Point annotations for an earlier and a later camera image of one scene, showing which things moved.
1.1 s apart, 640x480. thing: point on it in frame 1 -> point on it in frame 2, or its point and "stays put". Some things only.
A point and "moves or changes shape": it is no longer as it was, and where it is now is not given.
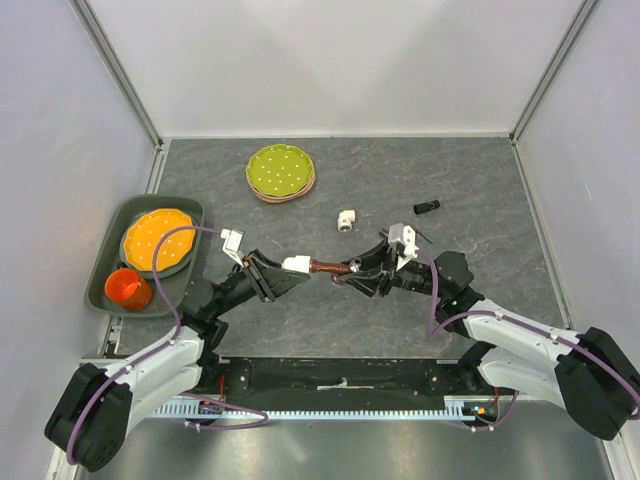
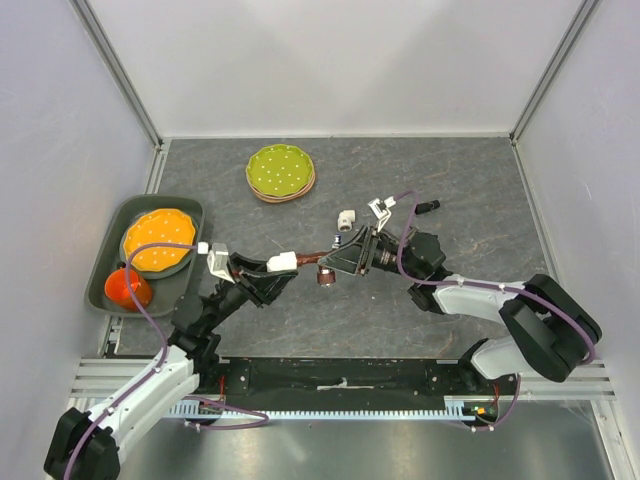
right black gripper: x=374 y=259 -> x=355 y=257
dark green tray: x=174 y=288 stays put
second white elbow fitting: x=345 y=220 stays put
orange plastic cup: x=124 y=287 stays put
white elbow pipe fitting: x=298 y=263 moves or changes shape
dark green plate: x=162 y=273 stays put
